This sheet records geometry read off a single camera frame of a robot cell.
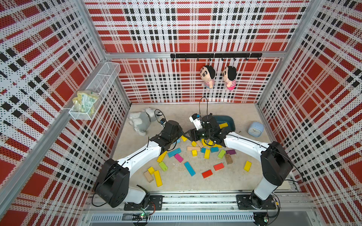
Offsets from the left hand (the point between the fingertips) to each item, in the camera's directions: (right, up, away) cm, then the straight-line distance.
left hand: (183, 128), depth 87 cm
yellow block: (+15, -17, +4) cm, 23 cm away
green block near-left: (-13, -23, 0) cm, 26 cm away
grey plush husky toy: (-31, +4, +11) cm, 33 cm away
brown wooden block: (+28, -20, 0) cm, 35 cm away
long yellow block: (-15, -29, -5) cm, 33 cm away
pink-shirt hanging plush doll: (+31, +37, +6) cm, 48 cm away
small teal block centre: (+20, -14, +6) cm, 26 cm away
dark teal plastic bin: (+29, +6, +24) cm, 38 cm away
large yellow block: (-15, -19, +3) cm, 24 cm away
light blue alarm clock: (+50, -2, +9) cm, 51 cm away
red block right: (+22, -24, 0) cm, 33 cm away
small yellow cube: (+7, -16, +4) cm, 18 cm away
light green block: (+25, -17, +4) cm, 30 cm away
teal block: (-6, -16, +6) cm, 19 cm away
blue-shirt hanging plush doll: (+15, +36, +4) cm, 39 cm away
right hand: (+3, -3, -4) cm, 6 cm away
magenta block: (-3, -19, +4) cm, 20 cm away
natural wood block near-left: (-20, -27, -6) cm, 35 cm away
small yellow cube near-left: (-20, -25, -3) cm, 32 cm away
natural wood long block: (+5, -14, +7) cm, 16 cm away
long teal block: (+4, -25, 0) cm, 25 cm away
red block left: (+14, -27, -3) cm, 31 cm away
